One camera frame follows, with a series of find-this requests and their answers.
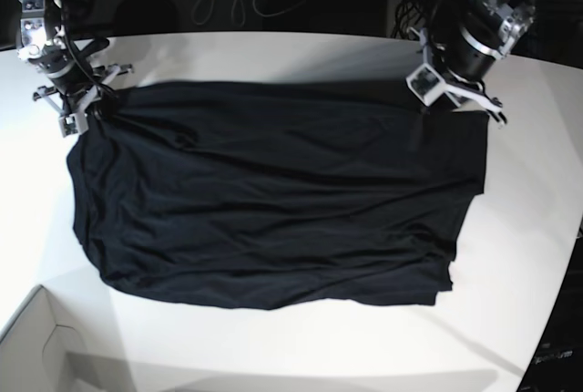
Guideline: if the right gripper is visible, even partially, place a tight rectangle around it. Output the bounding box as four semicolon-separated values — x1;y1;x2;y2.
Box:
30;63;137;139

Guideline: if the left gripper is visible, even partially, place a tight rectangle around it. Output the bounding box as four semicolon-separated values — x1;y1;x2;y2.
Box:
405;26;506;127

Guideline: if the black t-shirt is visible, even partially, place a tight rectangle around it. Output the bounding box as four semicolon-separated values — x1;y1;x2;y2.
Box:
66;82;489;310

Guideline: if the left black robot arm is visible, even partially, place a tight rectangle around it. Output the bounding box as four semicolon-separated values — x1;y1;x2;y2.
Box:
406;0;537;126

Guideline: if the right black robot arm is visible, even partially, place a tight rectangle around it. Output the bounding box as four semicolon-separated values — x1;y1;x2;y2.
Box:
16;0;133;138

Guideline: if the white cardboard box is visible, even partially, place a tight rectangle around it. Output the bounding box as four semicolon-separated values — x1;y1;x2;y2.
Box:
1;285;95;392

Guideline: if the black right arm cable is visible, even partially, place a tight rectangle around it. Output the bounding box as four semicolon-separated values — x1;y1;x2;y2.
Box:
54;0;119;115

